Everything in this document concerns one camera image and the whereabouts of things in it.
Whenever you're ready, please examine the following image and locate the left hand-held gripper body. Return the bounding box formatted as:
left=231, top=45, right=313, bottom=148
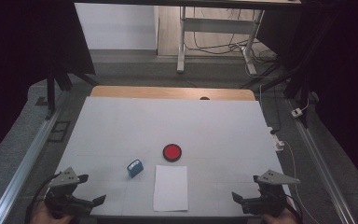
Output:
left=44, top=166, right=93, bottom=219

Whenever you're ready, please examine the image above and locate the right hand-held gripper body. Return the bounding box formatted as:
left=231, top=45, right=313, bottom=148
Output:
left=240, top=169, right=301, bottom=217

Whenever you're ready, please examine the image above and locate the blue stamp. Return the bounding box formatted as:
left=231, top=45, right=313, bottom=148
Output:
left=126, top=159, right=145, bottom=179

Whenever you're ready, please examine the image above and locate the red ink pad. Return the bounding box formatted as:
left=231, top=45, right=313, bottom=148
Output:
left=162, top=143, right=183, bottom=163

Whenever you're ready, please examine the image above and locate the person's left hand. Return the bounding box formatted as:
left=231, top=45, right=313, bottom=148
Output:
left=30, top=201, right=73, bottom=224

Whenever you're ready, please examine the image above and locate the person's right hand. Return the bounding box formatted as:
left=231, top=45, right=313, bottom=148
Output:
left=262, top=200, right=298, bottom=224

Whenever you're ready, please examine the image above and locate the white paper sheet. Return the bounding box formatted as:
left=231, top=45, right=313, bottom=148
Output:
left=152, top=164, right=189, bottom=213

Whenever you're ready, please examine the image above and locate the small white adapter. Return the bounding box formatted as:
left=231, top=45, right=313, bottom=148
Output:
left=291, top=106, right=304, bottom=119

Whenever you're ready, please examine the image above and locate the large white table mat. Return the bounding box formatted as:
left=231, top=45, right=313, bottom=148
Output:
left=36, top=95, right=293, bottom=217

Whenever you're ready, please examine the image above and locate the black metal stand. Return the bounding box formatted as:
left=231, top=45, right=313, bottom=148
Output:
left=241, top=60, right=312, bottom=129
left=44, top=60, right=101, bottom=121

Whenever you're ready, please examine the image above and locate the black curtain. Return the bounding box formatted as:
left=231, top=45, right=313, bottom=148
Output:
left=256, top=0, right=358, bottom=195
left=0, top=0, right=96, bottom=169

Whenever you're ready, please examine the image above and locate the thin white cable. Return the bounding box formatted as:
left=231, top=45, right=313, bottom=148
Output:
left=282, top=140, right=322, bottom=224

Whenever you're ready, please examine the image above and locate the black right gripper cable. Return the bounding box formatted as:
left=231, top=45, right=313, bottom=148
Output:
left=284, top=193, right=304, bottom=224

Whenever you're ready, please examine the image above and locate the aluminium rail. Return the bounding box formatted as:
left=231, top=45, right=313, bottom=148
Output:
left=0, top=106, right=63, bottom=224
left=287, top=98, right=358, bottom=224

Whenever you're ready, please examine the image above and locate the tangle of black floor cables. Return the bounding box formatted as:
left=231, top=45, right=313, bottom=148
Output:
left=185, top=7, right=278, bottom=63

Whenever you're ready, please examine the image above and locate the white desk frame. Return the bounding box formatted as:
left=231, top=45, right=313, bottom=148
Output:
left=176, top=6, right=266, bottom=76

